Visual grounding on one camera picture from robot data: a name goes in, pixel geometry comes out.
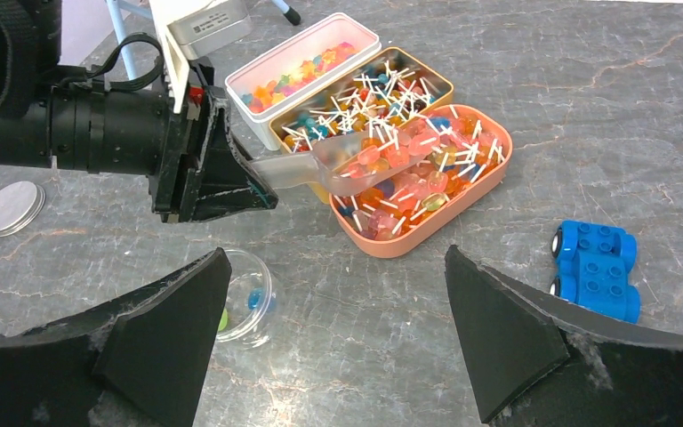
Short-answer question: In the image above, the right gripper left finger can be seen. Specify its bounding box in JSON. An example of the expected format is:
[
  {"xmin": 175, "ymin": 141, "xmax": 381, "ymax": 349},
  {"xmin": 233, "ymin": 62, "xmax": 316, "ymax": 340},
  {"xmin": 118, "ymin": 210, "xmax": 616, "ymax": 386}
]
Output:
[{"xmin": 0, "ymin": 248, "xmax": 232, "ymax": 426}]

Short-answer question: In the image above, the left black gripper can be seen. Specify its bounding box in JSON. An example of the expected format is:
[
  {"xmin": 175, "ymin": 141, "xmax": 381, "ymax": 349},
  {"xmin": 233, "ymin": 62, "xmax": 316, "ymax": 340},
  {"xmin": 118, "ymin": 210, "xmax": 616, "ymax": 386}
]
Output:
[{"xmin": 149, "ymin": 88, "xmax": 278, "ymax": 223}]

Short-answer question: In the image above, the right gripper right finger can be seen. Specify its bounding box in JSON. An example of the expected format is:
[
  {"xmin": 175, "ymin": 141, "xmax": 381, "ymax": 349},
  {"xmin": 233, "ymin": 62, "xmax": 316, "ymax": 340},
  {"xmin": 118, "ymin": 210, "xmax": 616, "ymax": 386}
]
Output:
[{"xmin": 445, "ymin": 246, "xmax": 683, "ymax": 426}]

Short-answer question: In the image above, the green lollipop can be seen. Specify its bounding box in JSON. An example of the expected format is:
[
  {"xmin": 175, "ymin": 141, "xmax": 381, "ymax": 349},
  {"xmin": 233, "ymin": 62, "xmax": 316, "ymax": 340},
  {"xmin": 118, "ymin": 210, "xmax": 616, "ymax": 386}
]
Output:
[{"xmin": 217, "ymin": 309, "xmax": 229, "ymax": 333}]

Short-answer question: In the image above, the blue lollipop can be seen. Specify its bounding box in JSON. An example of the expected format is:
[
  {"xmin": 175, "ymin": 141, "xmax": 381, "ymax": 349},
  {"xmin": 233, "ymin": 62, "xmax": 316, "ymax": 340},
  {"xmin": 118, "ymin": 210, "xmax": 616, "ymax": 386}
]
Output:
[{"xmin": 246, "ymin": 288, "xmax": 277, "ymax": 312}]

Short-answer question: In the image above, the clear plastic scoop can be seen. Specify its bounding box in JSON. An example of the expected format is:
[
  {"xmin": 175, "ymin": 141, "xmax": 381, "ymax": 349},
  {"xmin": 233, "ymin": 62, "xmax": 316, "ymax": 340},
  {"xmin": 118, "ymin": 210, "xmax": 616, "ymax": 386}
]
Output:
[{"xmin": 249, "ymin": 123, "xmax": 439, "ymax": 197}]

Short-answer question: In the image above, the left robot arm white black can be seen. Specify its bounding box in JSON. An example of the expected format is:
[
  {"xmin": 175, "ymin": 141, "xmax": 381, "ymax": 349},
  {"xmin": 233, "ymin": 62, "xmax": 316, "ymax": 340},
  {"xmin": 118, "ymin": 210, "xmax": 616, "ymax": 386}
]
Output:
[{"xmin": 0, "ymin": 1, "xmax": 278, "ymax": 223}]

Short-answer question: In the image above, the white tin of gummies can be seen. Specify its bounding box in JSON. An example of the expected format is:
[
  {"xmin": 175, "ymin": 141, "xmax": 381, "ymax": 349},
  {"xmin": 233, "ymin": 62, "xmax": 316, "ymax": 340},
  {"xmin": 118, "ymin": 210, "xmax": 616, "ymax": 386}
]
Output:
[{"xmin": 225, "ymin": 12, "xmax": 382, "ymax": 150}]

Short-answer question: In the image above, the blue toy brick car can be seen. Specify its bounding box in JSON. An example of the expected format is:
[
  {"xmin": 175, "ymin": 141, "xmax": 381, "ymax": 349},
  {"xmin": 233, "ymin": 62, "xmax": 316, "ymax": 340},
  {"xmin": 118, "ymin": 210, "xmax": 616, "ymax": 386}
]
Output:
[{"xmin": 549, "ymin": 220, "xmax": 641, "ymax": 324}]

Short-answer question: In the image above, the yellow tin of lollipops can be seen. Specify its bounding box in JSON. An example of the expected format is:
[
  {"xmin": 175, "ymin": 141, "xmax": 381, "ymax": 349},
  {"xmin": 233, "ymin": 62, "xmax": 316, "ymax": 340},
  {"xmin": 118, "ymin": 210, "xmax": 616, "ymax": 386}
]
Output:
[{"xmin": 268, "ymin": 45, "xmax": 455, "ymax": 205}]

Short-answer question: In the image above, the light blue tripod stand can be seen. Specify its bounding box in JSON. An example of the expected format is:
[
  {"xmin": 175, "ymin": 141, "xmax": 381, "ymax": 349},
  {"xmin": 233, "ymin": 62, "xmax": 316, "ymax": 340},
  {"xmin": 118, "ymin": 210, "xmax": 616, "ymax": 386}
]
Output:
[{"xmin": 105, "ymin": 0, "xmax": 301, "ymax": 79}]

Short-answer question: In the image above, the pink tin of lollipops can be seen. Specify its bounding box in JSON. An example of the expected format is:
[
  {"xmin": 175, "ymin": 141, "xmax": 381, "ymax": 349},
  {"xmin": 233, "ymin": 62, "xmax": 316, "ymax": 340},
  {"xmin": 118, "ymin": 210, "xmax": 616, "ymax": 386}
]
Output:
[{"xmin": 331, "ymin": 104, "xmax": 514, "ymax": 258}]

